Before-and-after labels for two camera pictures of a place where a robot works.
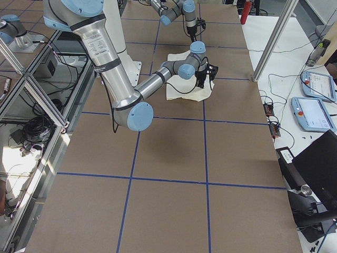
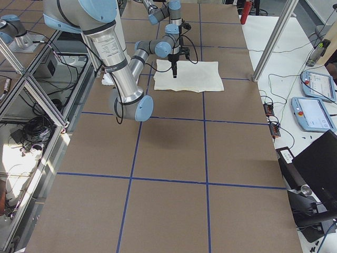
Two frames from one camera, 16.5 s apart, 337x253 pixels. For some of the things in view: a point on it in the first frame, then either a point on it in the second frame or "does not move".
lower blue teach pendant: x=312 y=115 does not move
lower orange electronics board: x=274 y=128 does not move
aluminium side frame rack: x=38 y=106 does not move
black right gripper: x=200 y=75 to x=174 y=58
